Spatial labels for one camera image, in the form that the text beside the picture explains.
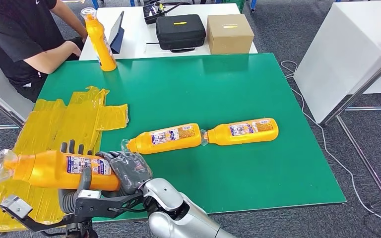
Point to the black zip carrying case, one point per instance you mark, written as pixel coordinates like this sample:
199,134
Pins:
180,33

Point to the blue rack leg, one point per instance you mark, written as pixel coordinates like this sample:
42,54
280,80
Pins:
253,5
95,3

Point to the steel stand leg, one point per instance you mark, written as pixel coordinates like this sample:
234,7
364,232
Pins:
3,106
355,95

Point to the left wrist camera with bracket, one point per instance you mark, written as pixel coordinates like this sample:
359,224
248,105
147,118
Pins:
14,207

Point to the tablet in blue case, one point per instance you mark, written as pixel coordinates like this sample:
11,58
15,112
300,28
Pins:
119,36

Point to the brown cardboard box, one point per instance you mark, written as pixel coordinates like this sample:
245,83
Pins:
230,36

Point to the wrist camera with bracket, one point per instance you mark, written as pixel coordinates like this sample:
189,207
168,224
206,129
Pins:
14,207
92,207

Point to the person's right hand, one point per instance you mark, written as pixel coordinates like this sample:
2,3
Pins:
74,48

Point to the person's left forearm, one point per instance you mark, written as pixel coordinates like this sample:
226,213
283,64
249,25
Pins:
69,18

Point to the green crate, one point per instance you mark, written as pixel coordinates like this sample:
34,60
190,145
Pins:
235,3

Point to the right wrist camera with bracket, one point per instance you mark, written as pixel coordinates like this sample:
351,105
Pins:
92,207

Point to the person's right forearm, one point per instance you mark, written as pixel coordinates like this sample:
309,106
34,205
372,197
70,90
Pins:
54,58

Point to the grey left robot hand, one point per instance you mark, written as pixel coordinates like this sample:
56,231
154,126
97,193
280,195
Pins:
86,180

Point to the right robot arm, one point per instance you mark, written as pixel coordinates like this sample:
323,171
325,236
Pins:
177,223

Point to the orange detergent bottle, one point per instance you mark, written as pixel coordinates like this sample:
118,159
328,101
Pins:
223,135
103,49
46,171
174,140

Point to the yellow plastic sheet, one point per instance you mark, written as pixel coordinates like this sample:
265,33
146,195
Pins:
72,121

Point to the person's left hand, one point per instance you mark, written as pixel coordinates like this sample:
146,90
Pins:
84,36

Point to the person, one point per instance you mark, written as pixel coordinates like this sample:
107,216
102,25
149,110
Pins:
6,33

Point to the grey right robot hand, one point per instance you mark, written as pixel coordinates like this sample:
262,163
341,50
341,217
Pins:
131,170

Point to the black controller device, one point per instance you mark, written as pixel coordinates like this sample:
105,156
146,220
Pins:
151,13

